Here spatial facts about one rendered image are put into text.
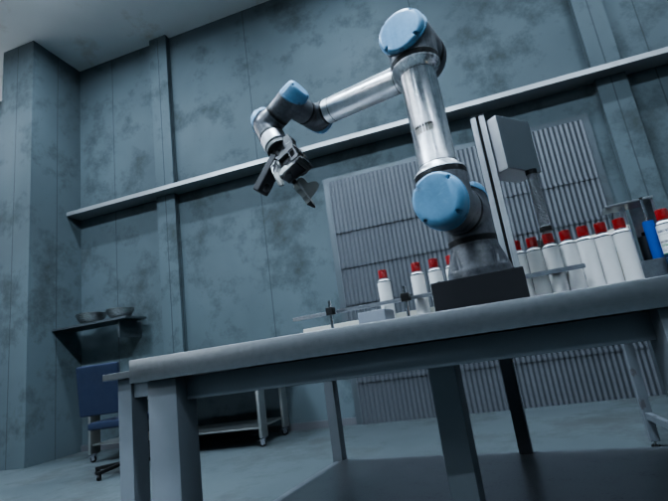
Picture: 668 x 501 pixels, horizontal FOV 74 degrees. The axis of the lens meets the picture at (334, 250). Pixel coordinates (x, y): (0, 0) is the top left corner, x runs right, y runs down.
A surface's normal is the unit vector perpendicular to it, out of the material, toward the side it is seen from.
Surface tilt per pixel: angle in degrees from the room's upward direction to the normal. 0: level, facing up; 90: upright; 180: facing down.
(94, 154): 90
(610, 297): 90
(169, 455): 90
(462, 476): 90
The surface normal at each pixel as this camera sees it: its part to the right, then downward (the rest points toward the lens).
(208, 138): -0.29, -0.18
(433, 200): -0.54, 0.02
